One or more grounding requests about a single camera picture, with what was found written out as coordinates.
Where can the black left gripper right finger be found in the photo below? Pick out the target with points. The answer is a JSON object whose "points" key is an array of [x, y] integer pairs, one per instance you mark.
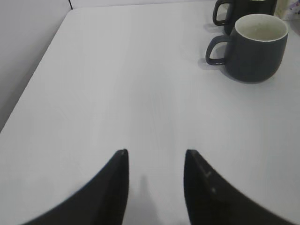
{"points": [[211, 200]]}

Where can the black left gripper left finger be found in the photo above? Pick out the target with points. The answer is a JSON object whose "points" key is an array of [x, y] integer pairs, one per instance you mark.
{"points": [[102, 201]]}

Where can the dark grey ceramic mug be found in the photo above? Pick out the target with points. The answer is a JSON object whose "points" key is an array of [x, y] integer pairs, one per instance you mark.
{"points": [[253, 52]]}

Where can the black ceramic mug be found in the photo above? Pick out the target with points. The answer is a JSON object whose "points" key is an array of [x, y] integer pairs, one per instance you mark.
{"points": [[240, 8]]}

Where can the white milk drink bottle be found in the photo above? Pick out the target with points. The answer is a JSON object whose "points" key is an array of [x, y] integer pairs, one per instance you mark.
{"points": [[288, 9]]}

